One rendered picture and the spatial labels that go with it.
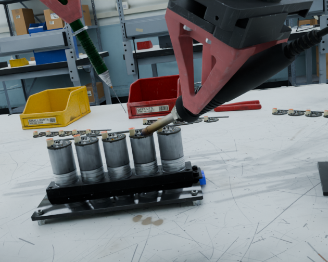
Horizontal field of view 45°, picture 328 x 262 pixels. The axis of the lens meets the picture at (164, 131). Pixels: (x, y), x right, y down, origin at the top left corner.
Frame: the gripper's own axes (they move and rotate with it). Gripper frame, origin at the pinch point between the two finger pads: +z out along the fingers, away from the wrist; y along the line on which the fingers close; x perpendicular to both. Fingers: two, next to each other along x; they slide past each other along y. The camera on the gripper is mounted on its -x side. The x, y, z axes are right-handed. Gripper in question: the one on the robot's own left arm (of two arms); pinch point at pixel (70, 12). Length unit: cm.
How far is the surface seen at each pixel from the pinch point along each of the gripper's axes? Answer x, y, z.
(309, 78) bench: -133, 259, 112
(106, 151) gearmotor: 3.7, 0.3, 13.0
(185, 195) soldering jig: -1.0, -4.7, 19.0
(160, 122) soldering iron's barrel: -2.2, -3.4, 12.1
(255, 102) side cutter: -20.1, 29.7, 26.5
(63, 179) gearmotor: 9.0, 0.7, 13.5
